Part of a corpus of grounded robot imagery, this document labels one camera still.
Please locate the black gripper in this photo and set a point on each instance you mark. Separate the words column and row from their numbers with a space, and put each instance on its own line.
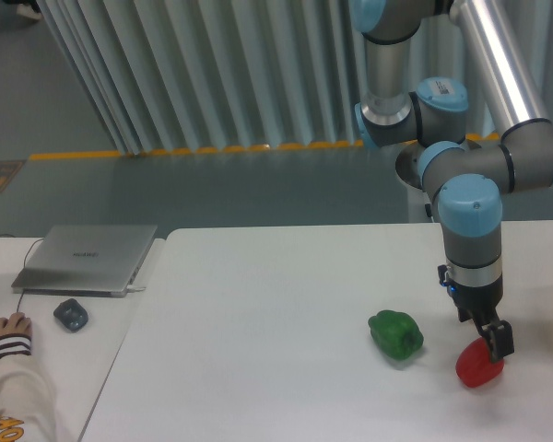
column 478, row 303

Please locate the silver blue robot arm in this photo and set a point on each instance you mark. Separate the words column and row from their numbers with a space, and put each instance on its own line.
column 464, row 186

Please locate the cream striped sleeve forearm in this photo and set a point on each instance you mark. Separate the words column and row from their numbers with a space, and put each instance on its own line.
column 26, row 401

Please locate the person's hand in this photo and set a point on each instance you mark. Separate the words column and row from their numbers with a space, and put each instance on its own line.
column 16, row 324

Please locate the red bell pepper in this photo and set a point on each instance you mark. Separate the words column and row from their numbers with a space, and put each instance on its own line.
column 474, row 366

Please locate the green bell pepper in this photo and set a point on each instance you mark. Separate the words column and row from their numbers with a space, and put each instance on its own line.
column 396, row 334

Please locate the grey corrugated curtain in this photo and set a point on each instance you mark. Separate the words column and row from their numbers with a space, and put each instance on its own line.
column 199, row 74

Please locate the dark grey small device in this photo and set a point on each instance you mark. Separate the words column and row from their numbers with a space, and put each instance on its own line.
column 71, row 315

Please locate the silver laptop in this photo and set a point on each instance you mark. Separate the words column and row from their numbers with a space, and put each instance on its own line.
column 89, row 260

